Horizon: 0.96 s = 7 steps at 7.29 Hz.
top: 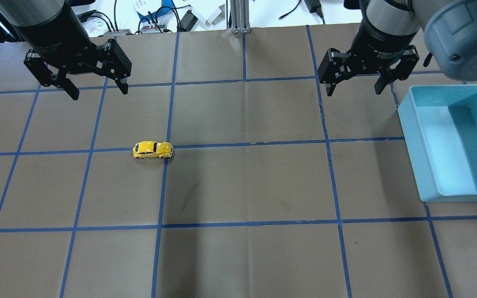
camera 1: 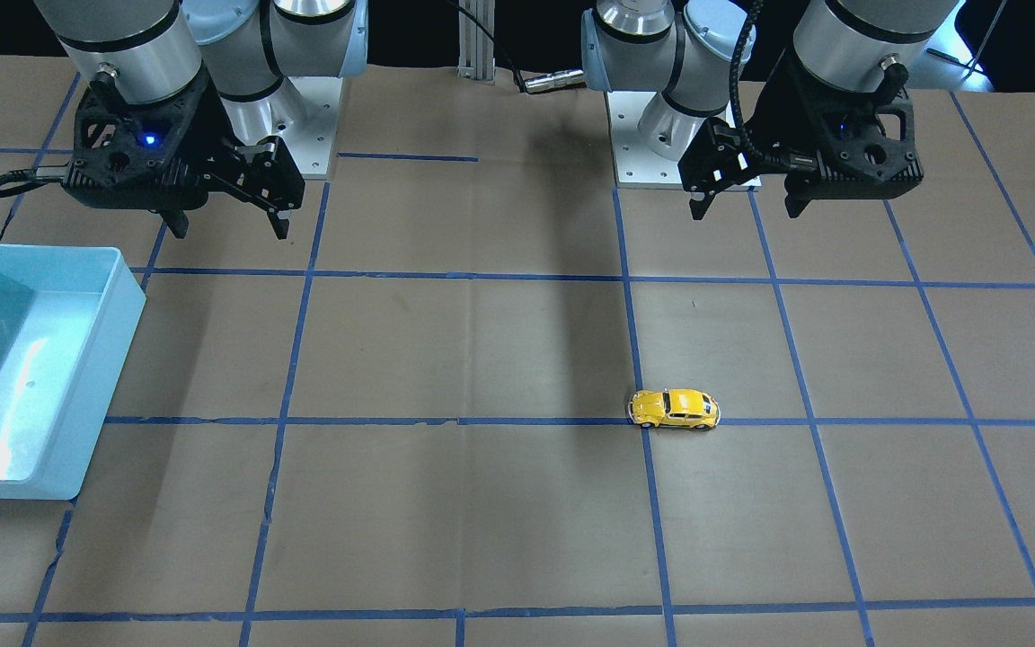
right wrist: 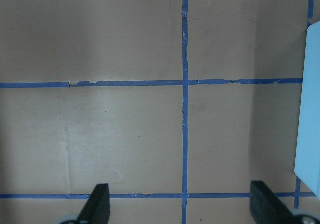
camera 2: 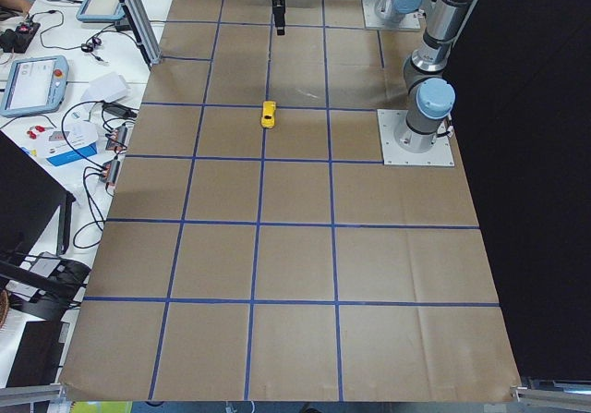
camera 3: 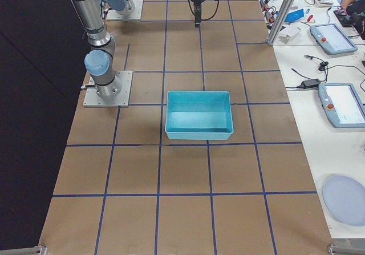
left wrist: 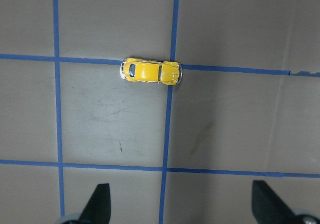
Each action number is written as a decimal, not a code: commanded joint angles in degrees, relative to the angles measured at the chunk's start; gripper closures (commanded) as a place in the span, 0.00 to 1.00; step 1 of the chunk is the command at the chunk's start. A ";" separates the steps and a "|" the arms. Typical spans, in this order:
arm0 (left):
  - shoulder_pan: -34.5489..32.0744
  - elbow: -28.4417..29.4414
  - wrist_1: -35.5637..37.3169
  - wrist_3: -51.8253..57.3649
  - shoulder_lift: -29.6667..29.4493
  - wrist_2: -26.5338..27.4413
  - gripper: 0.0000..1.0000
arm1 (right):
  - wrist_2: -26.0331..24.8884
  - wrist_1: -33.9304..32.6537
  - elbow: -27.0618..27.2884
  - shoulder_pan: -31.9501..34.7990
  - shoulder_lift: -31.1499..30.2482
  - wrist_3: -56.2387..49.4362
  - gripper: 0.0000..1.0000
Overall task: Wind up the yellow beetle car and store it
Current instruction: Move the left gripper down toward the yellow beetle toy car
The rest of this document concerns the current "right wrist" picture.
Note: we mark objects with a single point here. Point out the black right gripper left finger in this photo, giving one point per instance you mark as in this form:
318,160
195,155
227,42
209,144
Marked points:
97,209

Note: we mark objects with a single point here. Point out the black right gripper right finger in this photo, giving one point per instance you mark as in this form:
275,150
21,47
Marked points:
266,207

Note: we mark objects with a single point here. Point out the light blue plastic bin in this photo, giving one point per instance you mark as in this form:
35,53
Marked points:
307,156

